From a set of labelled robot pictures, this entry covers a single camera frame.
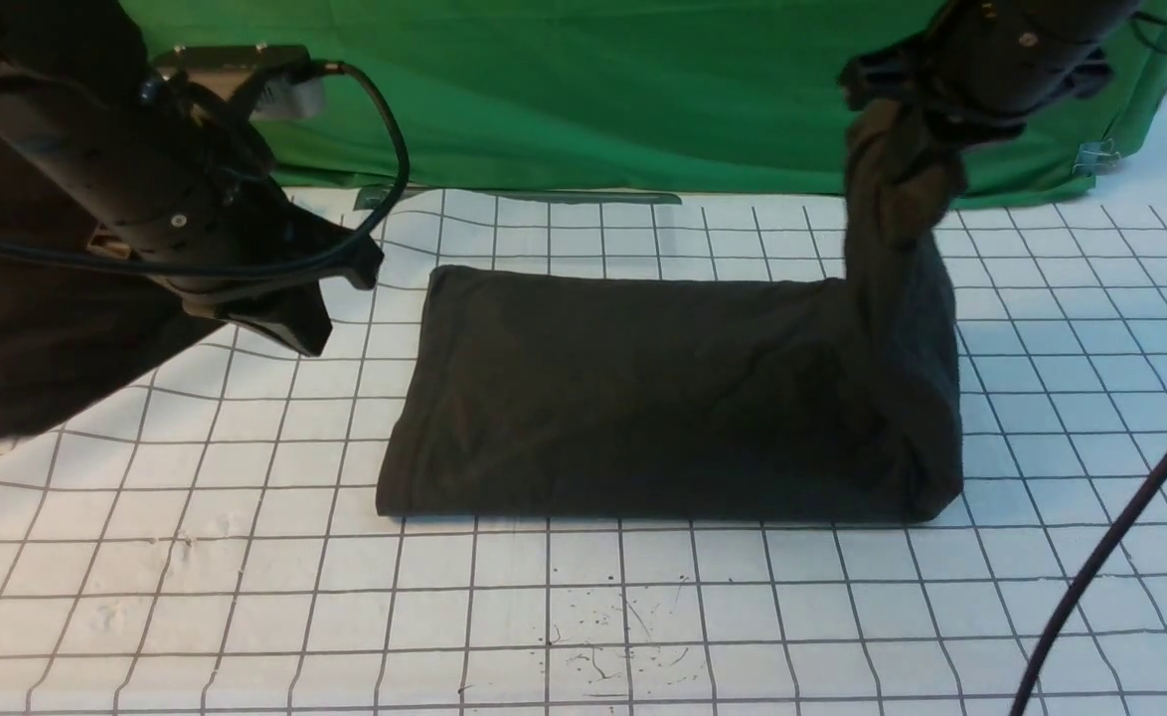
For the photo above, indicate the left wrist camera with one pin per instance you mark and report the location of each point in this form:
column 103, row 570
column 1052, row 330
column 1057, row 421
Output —
column 273, row 82

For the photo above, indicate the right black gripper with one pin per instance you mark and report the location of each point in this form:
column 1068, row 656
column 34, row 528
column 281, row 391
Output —
column 990, row 63

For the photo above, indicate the white grid table cloth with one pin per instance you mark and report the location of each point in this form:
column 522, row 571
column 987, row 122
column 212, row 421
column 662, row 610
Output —
column 206, row 542

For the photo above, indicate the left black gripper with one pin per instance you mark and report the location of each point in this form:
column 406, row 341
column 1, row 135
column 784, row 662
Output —
column 188, row 198

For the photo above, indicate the green backdrop cloth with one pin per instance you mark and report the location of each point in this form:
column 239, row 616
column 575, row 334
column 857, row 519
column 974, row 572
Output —
column 727, row 97

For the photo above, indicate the metal binder clip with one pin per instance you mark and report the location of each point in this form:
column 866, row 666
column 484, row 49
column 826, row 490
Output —
column 1096, row 158

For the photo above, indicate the gray long-sleeve top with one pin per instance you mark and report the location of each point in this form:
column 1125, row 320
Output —
column 833, row 401

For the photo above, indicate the black cloth pile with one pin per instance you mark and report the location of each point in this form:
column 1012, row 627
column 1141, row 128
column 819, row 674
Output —
column 69, row 338

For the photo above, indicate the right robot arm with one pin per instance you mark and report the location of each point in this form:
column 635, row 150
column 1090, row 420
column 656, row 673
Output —
column 986, row 67

